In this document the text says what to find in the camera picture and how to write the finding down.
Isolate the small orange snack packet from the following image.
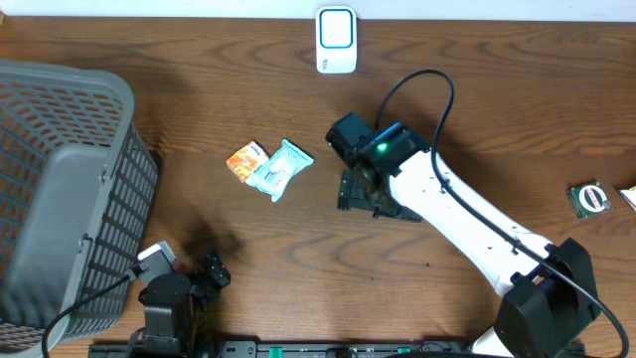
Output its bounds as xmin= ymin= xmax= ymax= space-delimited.
xmin=226 ymin=141 xmax=269 ymax=183

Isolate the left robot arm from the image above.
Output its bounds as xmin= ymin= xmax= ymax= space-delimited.
xmin=124 ymin=248 xmax=232 ymax=357

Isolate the green square box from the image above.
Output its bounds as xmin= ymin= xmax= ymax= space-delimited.
xmin=567 ymin=181 xmax=612 ymax=220

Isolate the teal wet wipes pack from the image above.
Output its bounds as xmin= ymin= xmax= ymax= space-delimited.
xmin=246 ymin=139 xmax=314 ymax=202

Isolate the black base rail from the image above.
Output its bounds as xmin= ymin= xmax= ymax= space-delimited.
xmin=87 ymin=339 xmax=587 ymax=358

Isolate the yellow snack bag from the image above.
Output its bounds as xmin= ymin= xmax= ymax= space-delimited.
xmin=619 ymin=186 xmax=636 ymax=211

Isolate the grey plastic shopping basket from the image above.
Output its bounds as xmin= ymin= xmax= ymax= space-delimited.
xmin=1 ymin=60 xmax=158 ymax=357

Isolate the white barcode scanner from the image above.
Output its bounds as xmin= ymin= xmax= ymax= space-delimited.
xmin=315 ymin=5 xmax=358 ymax=75

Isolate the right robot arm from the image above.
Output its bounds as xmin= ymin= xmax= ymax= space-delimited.
xmin=326 ymin=112 xmax=600 ymax=357

